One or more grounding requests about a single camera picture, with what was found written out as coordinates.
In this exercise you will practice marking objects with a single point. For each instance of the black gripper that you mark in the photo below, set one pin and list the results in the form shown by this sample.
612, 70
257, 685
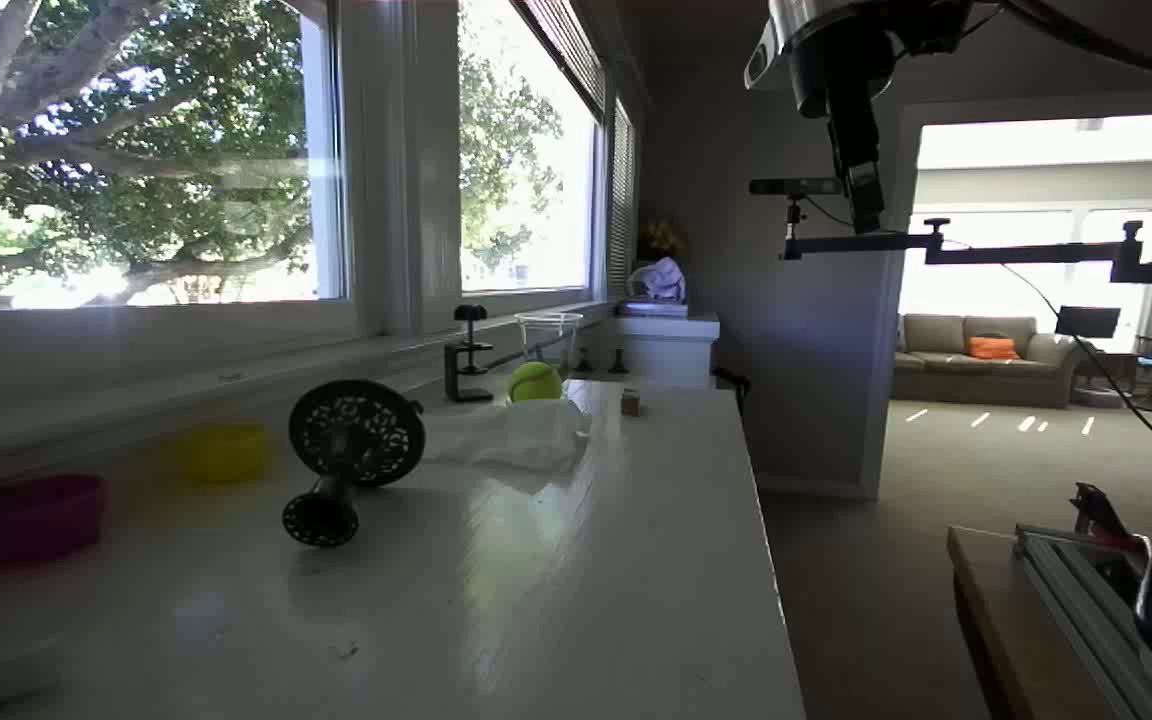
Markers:
840, 61

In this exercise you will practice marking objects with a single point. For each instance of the far room bright window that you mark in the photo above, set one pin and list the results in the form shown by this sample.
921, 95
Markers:
1042, 263

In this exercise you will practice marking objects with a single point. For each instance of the narrow white framed window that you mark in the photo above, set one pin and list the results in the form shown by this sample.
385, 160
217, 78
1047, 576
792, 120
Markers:
625, 203

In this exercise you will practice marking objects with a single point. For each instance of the white framed glass window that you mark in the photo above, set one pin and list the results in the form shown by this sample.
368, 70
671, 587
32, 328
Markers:
521, 173
136, 160

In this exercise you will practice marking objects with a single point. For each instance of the yellow flower bunch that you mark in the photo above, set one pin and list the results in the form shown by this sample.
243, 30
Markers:
660, 242

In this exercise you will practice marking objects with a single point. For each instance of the orange cushion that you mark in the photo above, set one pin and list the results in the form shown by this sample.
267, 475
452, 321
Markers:
993, 351

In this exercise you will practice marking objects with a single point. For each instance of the beige sofa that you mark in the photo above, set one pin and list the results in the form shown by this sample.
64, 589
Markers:
982, 375

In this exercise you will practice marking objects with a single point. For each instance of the white storage box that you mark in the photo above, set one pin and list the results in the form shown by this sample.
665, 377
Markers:
665, 351

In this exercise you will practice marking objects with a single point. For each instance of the black music stand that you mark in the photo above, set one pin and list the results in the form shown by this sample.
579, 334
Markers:
1090, 321

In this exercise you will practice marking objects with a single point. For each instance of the small brown cork piece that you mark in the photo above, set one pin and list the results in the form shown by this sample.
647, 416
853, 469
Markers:
628, 401

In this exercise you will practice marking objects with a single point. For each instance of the clear plastic cup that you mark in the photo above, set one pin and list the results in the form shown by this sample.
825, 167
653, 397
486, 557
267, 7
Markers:
554, 343

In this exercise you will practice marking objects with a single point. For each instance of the yellow green tennis ball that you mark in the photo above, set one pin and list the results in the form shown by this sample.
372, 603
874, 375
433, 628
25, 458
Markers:
539, 387

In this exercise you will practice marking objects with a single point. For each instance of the red and black clamp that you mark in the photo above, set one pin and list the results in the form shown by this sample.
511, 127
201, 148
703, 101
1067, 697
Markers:
1106, 520

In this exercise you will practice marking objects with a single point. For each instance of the crumpled white cloth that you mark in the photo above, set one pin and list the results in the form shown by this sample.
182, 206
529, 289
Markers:
519, 436

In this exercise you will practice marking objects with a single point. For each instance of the wooden side table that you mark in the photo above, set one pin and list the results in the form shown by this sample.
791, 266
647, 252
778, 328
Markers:
1000, 625

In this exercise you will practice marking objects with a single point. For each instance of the yellow plastic bowl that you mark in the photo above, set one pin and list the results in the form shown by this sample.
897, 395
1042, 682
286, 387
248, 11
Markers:
222, 452

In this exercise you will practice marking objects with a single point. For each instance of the pink plastic bowl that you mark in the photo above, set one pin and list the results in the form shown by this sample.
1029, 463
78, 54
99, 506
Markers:
36, 519

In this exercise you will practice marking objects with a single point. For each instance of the black stereo camera bar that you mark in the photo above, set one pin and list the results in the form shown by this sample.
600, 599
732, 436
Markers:
791, 188

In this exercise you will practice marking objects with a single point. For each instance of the black articulated camera mount arm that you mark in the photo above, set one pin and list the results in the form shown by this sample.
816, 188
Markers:
1000, 248

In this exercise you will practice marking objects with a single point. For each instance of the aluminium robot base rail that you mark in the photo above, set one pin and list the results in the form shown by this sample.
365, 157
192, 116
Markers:
1096, 614

